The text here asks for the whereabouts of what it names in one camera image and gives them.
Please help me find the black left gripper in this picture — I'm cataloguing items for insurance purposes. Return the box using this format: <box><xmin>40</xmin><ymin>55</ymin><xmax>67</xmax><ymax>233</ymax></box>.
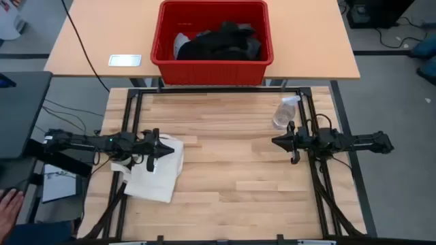
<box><xmin>138</xmin><ymin>127</ymin><xmax>176</xmax><ymax>173</ymax></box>

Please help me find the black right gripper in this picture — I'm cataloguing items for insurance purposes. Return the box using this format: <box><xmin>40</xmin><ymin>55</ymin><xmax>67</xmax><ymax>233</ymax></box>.
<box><xmin>271</xmin><ymin>120</ymin><xmax>310</xmax><ymax>165</ymax></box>

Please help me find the white canvas tote bag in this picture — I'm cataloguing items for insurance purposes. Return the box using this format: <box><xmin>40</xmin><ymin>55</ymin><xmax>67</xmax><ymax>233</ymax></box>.
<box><xmin>110</xmin><ymin>133</ymin><xmax>185</xmax><ymax>204</ymax></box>

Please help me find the black t-shirt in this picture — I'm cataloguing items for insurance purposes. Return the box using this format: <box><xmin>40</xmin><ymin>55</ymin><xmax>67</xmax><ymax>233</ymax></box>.
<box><xmin>176</xmin><ymin>21</ymin><xmax>262</xmax><ymax>62</ymax></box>

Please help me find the red plastic laundry bin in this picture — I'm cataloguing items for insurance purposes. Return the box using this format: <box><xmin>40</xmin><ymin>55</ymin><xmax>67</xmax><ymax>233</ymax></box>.
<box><xmin>150</xmin><ymin>0</ymin><xmax>275</xmax><ymax>86</ymax></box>

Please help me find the clear plastic spray bottle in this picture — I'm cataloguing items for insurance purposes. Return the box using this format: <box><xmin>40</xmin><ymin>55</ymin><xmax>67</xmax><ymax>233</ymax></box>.
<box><xmin>272</xmin><ymin>95</ymin><xmax>302</xmax><ymax>131</ymax></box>

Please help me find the white rectangular pad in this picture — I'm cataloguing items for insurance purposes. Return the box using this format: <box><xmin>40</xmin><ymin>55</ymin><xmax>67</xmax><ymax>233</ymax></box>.
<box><xmin>108</xmin><ymin>54</ymin><xmax>142</xmax><ymax>67</ymax></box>

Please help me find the black desk support beam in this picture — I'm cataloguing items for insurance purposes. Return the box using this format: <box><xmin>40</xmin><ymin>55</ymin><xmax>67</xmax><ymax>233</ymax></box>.
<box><xmin>25</xmin><ymin>138</ymin><xmax>93</xmax><ymax>178</ymax></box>

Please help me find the light grey garment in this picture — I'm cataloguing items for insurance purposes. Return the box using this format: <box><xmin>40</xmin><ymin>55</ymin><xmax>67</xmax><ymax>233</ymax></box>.
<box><xmin>173</xmin><ymin>32</ymin><xmax>191</xmax><ymax>59</ymax></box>

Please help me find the white printed paper booklet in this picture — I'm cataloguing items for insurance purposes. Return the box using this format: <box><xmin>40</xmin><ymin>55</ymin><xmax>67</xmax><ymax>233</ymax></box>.
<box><xmin>42</xmin><ymin>163</ymin><xmax>78</xmax><ymax>204</ymax></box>

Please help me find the beige wooden desk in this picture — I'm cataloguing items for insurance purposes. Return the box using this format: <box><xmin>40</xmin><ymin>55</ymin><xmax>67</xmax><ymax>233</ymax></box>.
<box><xmin>44</xmin><ymin>0</ymin><xmax>361</xmax><ymax>81</ymax></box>

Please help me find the dark grey side desk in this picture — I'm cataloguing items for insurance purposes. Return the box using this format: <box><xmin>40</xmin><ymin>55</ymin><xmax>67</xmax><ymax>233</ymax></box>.
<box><xmin>0</xmin><ymin>71</ymin><xmax>53</xmax><ymax>160</ymax></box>

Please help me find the person's leg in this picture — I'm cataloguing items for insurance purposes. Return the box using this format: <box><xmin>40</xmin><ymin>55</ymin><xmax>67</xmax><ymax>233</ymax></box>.
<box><xmin>409</xmin><ymin>33</ymin><xmax>436</xmax><ymax>59</ymax></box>
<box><xmin>416</xmin><ymin>59</ymin><xmax>436</xmax><ymax>86</ymax></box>
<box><xmin>5</xmin><ymin>220</ymin><xmax>75</xmax><ymax>245</ymax></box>

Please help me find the black computer box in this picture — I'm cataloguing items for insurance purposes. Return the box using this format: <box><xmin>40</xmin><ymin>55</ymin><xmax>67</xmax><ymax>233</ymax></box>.
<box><xmin>345</xmin><ymin>0</ymin><xmax>416</xmax><ymax>30</ymax></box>

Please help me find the person's hand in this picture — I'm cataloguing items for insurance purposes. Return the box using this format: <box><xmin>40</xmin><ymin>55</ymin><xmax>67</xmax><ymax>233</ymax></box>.
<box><xmin>0</xmin><ymin>189</ymin><xmax>26</xmax><ymax>244</ymax></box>

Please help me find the dark blue device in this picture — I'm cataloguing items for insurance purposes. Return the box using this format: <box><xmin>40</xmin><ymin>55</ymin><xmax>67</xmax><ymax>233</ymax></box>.
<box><xmin>0</xmin><ymin>73</ymin><xmax>17</xmax><ymax>89</ymax></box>

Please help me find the white round container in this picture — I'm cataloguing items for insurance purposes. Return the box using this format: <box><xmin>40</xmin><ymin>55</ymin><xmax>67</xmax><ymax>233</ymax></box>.
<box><xmin>0</xmin><ymin>0</ymin><xmax>27</xmax><ymax>41</ymax></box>

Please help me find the thin black floor cable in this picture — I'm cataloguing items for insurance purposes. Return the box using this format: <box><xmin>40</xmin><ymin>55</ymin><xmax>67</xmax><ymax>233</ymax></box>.
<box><xmin>43</xmin><ymin>98</ymin><xmax>105</xmax><ymax>118</ymax></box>

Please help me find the long black cable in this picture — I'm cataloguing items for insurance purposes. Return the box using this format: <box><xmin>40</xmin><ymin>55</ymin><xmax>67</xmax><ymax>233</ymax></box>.
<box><xmin>60</xmin><ymin>0</ymin><xmax>111</xmax><ymax>93</ymax></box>

